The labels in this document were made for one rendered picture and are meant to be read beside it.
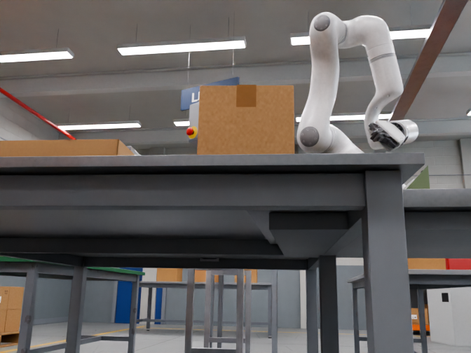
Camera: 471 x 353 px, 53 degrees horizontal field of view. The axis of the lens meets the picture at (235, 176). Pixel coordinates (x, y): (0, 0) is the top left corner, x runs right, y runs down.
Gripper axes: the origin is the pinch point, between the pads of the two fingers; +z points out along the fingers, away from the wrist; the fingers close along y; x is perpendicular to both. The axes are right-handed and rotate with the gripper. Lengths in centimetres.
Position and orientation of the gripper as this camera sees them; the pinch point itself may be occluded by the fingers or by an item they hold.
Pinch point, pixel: (377, 136)
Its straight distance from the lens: 147.6
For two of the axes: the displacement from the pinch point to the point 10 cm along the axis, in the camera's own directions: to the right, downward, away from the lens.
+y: -6.3, -7.0, 3.5
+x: 5.2, -7.1, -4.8
